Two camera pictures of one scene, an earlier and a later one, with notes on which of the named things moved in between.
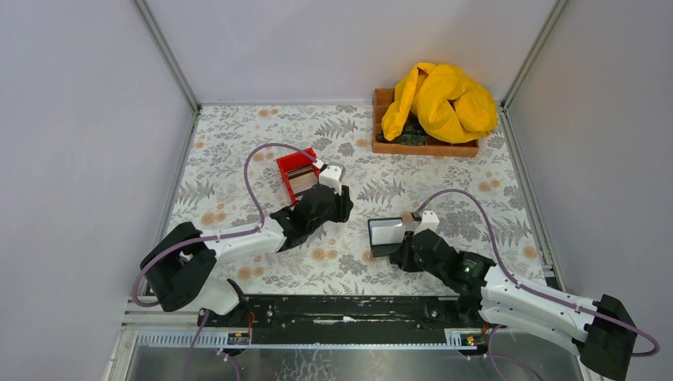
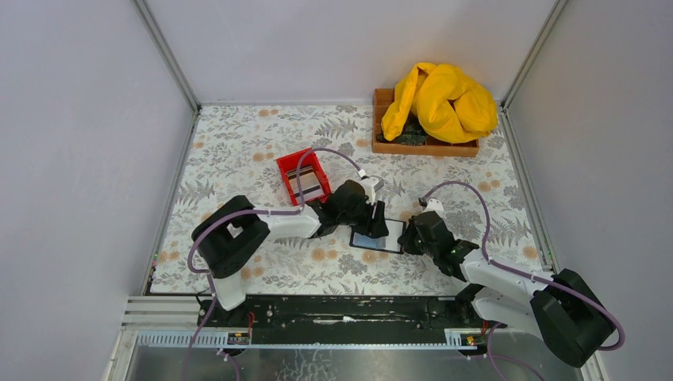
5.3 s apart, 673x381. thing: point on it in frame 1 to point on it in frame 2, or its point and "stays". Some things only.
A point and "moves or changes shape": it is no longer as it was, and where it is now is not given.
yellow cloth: (451, 107) stays
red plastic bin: (294, 162) stays
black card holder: (383, 250) moves or changes shape
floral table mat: (231, 185) stays
